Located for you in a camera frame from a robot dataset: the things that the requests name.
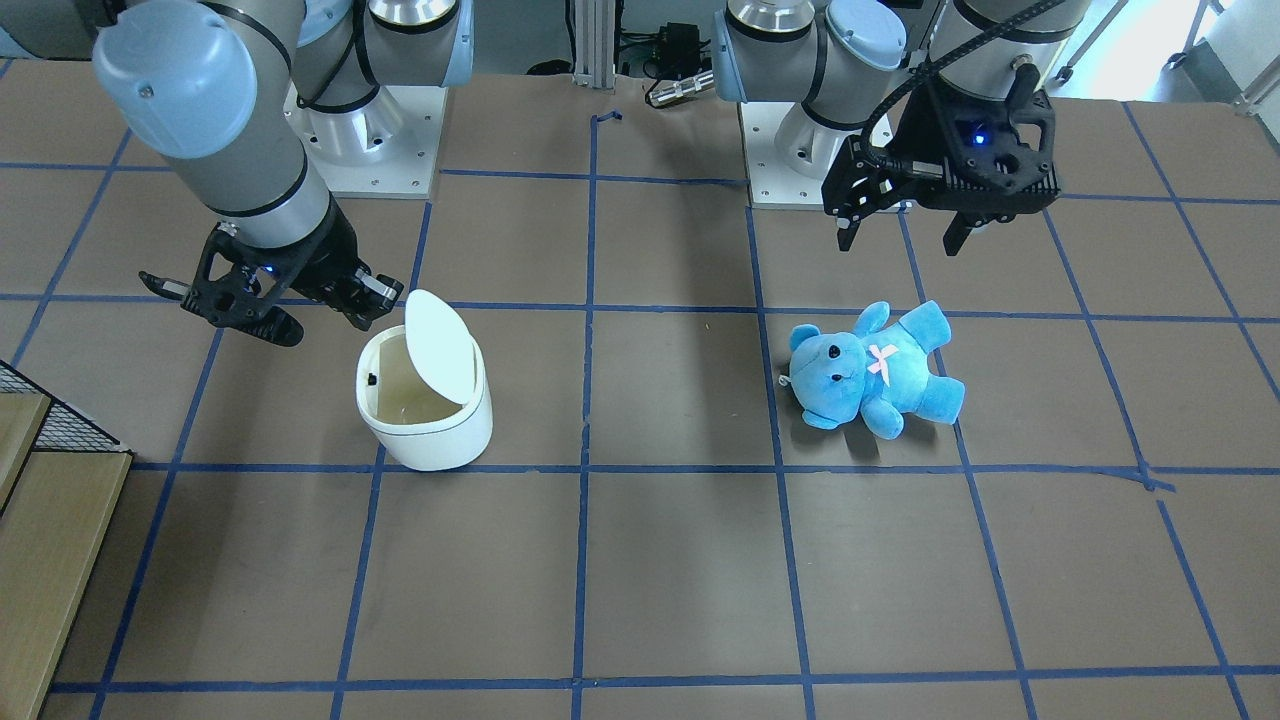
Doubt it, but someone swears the aluminium frame post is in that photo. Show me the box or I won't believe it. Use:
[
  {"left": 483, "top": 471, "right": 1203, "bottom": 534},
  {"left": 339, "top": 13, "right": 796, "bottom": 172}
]
[{"left": 570, "top": 1, "right": 618, "bottom": 94}]

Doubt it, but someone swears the wire basket with cardboard box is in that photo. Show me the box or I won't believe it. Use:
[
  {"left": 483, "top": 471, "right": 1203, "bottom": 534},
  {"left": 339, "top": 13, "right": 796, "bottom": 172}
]
[{"left": 1, "top": 363, "right": 133, "bottom": 719}]

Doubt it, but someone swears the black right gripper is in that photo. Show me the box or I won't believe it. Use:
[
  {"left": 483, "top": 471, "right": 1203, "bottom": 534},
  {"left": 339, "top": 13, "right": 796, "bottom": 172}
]
[{"left": 140, "top": 205, "right": 404, "bottom": 348}]

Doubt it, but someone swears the white trash can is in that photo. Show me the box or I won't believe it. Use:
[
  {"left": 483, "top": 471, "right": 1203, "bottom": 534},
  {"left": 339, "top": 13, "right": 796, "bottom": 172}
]
[{"left": 355, "top": 290, "right": 493, "bottom": 471}]

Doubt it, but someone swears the blue teddy bear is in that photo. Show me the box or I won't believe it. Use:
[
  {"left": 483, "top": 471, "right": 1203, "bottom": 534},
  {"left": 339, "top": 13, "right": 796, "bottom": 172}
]
[{"left": 778, "top": 300, "right": 966, "bottom": 439}]

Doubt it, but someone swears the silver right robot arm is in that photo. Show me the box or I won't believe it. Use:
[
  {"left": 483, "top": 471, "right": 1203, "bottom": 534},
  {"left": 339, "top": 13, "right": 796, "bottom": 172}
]
[{"left": 92, "top": 1, "right": 475, "bottom": 347}]

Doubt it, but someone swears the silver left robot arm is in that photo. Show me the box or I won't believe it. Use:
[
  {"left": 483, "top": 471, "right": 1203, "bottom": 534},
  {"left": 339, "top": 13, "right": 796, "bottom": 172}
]
[{"left": 710, "top": 1, "right": 1088, "bottom": 256}]

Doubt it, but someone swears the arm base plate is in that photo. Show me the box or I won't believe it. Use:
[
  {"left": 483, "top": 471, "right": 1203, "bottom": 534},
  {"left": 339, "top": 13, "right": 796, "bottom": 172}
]
[
  {"left": 739, "top": 102, "right": 861, "bottom": 213},
  {"left": 283, "top": 86, "right": 451, "bottom": 201}
]

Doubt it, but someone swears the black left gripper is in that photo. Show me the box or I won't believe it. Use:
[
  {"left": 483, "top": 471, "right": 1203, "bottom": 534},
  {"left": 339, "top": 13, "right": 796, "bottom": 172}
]
[{"left": 822, "top": 70, "right": 1061, "bottom": 256}]

